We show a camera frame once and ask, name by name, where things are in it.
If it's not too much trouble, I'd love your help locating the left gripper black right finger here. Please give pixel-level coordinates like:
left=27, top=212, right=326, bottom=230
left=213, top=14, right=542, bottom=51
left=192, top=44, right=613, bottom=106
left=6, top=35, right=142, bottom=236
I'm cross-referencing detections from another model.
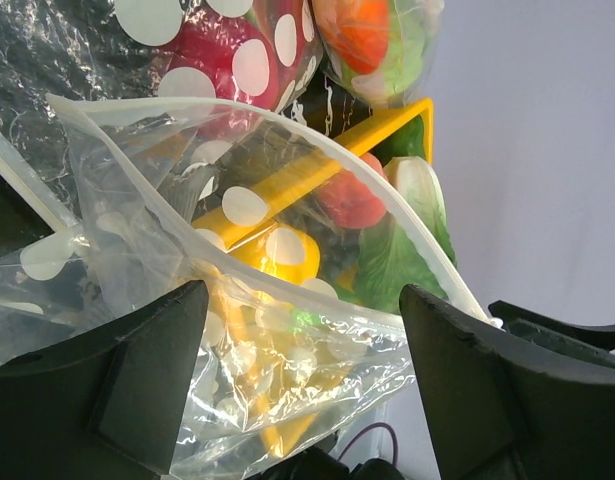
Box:
left=400, top=285, right=615, bottom=479

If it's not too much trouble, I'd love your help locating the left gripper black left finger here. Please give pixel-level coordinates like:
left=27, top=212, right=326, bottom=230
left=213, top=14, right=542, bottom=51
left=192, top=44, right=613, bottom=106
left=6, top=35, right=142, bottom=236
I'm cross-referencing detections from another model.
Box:
left=0, top=281, right=209, bottom=479

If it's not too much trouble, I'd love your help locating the green fake bok choy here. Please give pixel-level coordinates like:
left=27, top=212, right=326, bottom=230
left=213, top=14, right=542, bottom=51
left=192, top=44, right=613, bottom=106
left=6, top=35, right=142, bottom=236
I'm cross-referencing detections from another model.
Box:
left=356, top=155, right=458, bottom=314

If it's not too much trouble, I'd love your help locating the yellow fake lemon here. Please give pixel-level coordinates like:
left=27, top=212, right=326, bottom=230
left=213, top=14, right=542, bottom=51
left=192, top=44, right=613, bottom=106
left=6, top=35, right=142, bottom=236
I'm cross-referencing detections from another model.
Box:
left=230, top=224, right=321, bottom=285

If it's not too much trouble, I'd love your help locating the clear zip bag with lemon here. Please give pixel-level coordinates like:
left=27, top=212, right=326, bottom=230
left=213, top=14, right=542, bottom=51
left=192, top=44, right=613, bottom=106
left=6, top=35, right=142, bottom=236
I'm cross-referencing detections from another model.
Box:
left=0, top=97, right=486, bottom=479

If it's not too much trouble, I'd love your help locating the clear zip bag with mushroom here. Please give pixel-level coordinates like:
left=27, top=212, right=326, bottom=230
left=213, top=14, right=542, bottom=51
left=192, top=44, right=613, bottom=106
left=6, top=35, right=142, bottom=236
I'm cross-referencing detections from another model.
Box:
left=0, top=0, right=328, bottom=241

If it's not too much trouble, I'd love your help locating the red spotted fake mushroom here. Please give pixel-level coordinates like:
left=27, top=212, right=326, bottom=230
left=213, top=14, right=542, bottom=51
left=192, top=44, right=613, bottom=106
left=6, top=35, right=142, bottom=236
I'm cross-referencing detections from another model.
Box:
left=113, top=1, right=322, bottom=140

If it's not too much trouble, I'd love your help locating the black fake grape bunch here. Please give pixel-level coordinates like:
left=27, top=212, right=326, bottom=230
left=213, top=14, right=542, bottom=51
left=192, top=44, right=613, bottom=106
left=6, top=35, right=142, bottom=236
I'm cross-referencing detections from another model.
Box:
left=280, top=199, right=361, bottom=284

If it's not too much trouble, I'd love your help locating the fake peach in tray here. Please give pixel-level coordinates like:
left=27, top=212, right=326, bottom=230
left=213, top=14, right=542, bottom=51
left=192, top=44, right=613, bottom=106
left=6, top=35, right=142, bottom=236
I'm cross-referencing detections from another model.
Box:
left=316, top=169, right=386, bottom=230

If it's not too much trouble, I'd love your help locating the clear bag of fake fruit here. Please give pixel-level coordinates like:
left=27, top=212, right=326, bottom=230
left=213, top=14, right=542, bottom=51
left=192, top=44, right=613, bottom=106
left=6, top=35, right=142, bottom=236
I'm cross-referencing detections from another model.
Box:
left=311, top=0, right=445, bottom=108

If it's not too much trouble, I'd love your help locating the yellow plastic tray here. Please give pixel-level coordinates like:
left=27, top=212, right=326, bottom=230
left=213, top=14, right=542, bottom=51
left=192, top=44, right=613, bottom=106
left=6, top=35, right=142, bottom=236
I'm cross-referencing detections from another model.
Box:
left=191, top=98, right=434, bottom=458

